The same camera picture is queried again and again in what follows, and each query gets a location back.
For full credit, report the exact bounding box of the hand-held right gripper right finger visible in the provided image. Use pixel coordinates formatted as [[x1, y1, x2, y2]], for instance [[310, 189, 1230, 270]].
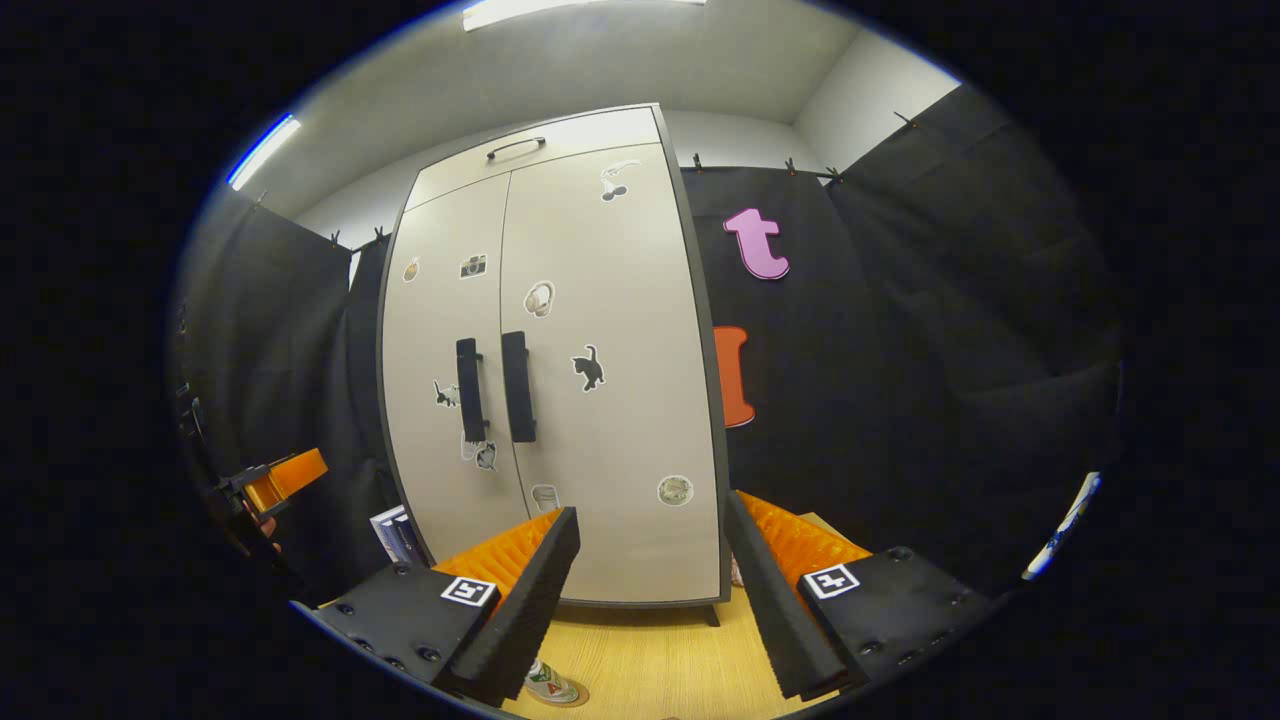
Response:
[[722, 488, 999, 703]]

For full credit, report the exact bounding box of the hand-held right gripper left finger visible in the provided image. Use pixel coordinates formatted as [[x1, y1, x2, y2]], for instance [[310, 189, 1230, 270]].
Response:
[[288, 506, 582, 709]]

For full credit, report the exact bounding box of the white plastic bottle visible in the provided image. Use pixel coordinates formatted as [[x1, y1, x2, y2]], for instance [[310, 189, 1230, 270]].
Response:
[[522, 658, 581, 706]]

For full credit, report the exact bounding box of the brown round coaster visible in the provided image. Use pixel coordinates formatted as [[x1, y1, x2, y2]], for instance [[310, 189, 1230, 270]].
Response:
[[520, 680, 591, 709]]

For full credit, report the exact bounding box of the grey cabinet door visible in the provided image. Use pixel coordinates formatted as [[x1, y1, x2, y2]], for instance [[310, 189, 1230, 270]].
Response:
[[498, 142, 723, 604], [380, 172, 531, 566]]

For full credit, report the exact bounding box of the grey cabinet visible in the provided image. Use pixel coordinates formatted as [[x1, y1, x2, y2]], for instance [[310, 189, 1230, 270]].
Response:
[[375, 102, 733, 629]]

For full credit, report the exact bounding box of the grey cabinet drawer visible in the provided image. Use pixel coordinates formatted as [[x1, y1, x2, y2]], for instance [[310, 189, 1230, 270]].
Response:
[[405, 105, 663, 211]]

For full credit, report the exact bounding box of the light grey book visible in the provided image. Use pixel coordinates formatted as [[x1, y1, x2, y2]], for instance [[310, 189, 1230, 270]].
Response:
[[368, 506, 403, 563]]

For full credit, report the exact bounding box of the dark navy book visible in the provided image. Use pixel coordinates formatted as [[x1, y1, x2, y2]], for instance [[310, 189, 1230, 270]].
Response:
[[385, 510, 429, 567]]

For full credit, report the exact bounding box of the small ceiling light panel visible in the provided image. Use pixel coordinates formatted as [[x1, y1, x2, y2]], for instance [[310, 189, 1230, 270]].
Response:
[[226, 113, 303, 191]]

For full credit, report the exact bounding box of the long ceiling light panel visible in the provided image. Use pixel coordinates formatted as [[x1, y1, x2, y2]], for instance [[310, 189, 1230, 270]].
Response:
[[460, 0, 708, 33]]

